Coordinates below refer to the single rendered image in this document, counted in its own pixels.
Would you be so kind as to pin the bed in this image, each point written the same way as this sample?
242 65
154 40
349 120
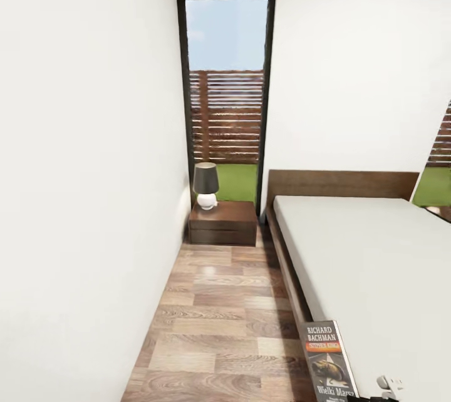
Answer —
354 249

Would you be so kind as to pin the fixed window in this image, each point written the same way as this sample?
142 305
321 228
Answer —
434 188
226 48

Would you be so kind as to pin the hardback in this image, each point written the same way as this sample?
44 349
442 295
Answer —
329 364

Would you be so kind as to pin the table lamp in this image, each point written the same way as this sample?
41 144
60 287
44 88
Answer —
206 184

